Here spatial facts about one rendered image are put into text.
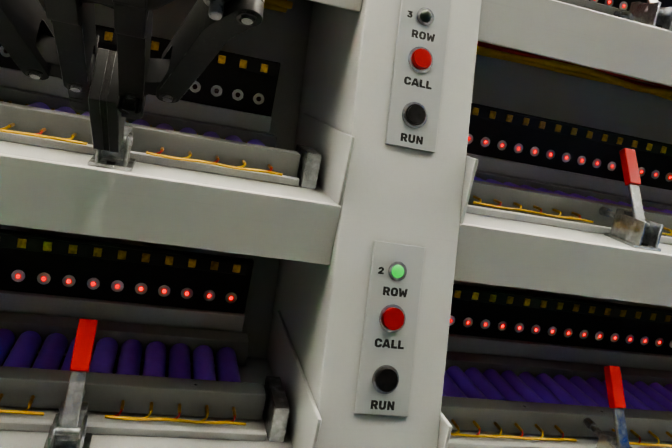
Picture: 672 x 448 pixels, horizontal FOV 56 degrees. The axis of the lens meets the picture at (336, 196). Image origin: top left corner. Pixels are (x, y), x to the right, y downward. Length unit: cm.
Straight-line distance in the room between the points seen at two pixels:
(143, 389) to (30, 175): 18
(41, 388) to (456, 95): 37
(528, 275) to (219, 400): 26
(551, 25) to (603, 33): 5
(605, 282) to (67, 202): 42
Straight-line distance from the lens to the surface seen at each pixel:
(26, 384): 52
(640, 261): 59
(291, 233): 45
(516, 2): 55
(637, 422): 69
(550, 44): 57
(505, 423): 61
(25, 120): 50
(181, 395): 51
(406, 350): 47
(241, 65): 62
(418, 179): 48
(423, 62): 49
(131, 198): 44
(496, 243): 51
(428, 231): 48
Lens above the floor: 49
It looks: 6 degrees up
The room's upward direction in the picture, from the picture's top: 7 degrees clockwise
